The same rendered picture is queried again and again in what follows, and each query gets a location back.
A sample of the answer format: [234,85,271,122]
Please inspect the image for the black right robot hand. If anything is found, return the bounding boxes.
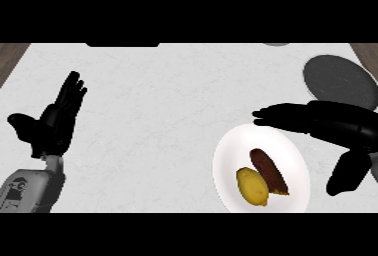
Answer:
[252,100,378,197]

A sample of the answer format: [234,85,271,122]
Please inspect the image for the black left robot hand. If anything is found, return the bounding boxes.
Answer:
[7,70,89,159]

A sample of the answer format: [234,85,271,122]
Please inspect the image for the dark grey pan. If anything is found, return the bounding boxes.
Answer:
[303,54,378,111]

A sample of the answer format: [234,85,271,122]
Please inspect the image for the white oval plate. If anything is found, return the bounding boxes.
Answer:
[212,123,312,214]

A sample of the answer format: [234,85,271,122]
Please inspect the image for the brown sweet potato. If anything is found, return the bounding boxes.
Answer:
[249,148,292,196]

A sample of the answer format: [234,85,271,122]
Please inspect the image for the yellow potato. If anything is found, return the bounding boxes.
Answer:
[235,166,271,207]

